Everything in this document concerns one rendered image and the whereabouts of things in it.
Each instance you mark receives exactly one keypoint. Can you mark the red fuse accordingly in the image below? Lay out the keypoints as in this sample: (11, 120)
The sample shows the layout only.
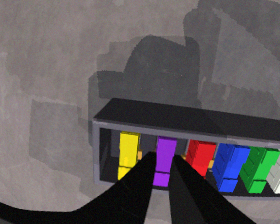
(200, 154)

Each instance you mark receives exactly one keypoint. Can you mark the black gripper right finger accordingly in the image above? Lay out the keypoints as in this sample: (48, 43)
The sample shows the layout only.
(194, 201)

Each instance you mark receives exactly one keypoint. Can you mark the yellow fuse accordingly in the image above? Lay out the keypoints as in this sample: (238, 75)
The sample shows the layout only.
(129, 146)

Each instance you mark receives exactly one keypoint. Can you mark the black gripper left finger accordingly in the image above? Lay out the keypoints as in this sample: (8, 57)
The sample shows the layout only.
(126, 202)

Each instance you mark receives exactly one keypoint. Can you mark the violet blade fuse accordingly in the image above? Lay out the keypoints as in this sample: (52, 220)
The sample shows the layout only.
(165, 150)

